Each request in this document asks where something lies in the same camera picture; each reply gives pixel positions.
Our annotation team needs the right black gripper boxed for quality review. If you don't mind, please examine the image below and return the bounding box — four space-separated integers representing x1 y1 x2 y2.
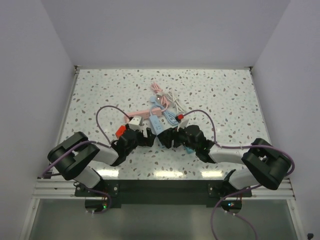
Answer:
159 122 198 152

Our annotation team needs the light blue power strip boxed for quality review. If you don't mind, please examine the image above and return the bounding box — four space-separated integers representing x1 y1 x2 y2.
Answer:
149 115 164 136

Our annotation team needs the teal power strip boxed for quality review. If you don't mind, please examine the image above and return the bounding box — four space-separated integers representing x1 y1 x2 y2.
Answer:
184 146 195 154

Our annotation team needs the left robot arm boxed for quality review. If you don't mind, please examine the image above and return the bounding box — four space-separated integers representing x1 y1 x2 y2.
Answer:
46 124 156 196

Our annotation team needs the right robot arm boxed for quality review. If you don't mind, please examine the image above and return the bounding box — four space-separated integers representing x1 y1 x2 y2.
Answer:
158 125 294 197

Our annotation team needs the red plug adapter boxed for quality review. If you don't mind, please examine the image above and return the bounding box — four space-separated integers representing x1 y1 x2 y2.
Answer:
115 125 127 139

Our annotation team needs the pink power strip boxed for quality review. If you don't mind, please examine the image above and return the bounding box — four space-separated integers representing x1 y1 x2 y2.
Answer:
127 107 162 120

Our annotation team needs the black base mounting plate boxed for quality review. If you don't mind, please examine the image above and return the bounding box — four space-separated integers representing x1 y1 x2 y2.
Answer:
73 174 238 212

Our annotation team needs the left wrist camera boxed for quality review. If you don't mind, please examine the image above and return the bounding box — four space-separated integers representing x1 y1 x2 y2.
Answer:
128 116 144 131

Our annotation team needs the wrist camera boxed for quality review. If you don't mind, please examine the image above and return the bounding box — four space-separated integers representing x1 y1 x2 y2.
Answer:
128 116 144 131
175 114 189 131

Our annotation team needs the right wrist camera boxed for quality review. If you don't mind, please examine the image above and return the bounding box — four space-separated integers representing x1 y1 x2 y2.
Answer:
175 114 189 131

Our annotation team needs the blue coiled cord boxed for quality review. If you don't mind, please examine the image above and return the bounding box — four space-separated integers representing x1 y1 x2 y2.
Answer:
147 96 182 127

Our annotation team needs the white coiled cord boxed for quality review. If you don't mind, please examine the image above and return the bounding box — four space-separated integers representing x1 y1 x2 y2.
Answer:
164 90 187 113

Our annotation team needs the pink coiled cord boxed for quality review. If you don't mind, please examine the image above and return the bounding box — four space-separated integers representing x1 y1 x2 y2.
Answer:
149 83 171 111

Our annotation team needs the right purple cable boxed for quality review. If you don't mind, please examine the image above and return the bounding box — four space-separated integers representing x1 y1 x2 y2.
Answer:
183 109 296 240

